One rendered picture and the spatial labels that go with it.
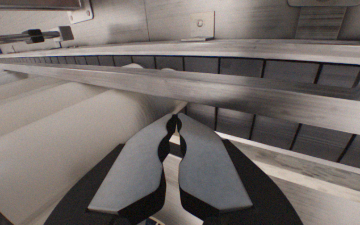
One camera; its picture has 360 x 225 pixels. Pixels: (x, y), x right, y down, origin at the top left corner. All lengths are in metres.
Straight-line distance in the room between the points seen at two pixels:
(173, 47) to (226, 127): 0.10
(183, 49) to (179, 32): 0.06
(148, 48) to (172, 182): 0.24
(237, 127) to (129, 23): 0.22
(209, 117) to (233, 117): 0.03
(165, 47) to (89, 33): 0.23
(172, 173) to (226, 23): 0.24
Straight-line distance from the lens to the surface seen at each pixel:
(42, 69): 0.23
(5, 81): 0.39
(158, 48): 0.18
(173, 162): 0.26
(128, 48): 0.22
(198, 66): 0.16
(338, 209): 0.32
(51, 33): 0.31
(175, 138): 0.17
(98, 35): 0.35
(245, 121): 0.17
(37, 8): 0.37
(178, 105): 0.15
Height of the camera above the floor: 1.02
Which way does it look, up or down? 48 degrees down
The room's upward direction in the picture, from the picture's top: 131 degrees counter-clockwise
